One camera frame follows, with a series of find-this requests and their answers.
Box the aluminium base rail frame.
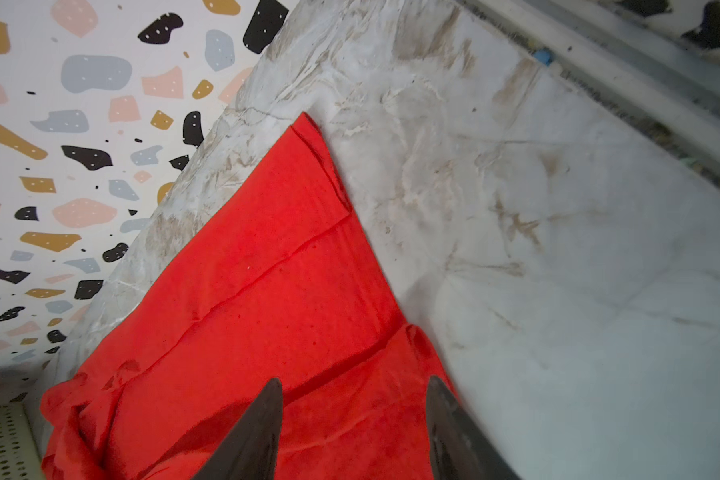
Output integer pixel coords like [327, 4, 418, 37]
[463, 1, 720, 189]

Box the green perforated plastic basket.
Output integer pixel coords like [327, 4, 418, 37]
[0, 403, 45, 480]

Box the red t shirt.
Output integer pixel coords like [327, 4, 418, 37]
[41, 115, 444, 479]

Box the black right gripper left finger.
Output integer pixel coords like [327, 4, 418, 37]
[192, 378, 284, 480]

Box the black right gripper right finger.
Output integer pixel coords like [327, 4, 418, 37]
[425, 376, 520, 480]

